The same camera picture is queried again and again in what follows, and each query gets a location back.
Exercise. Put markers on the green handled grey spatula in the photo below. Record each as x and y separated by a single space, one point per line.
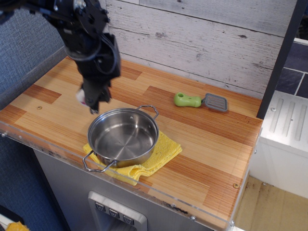
211 101

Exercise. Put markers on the yellow black object on floor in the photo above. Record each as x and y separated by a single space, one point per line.
17 226

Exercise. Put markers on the stainless steel pot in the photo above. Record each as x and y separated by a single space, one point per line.
123 137

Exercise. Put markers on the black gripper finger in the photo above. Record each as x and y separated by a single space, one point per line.
93 104
105 95

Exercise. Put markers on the plush sushi roll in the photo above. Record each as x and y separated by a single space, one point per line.
80 96

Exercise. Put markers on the dark grey right post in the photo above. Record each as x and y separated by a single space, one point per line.
282 56

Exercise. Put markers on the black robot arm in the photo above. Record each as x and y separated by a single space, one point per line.
80 24

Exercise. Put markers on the white ribbed cabinet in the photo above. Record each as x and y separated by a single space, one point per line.
281 153

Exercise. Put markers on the silver button panel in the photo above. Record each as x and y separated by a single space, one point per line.
110 215

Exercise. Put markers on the yellow folded cloth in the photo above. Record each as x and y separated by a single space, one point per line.
164 151

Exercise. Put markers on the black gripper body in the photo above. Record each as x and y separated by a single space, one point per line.
97 59

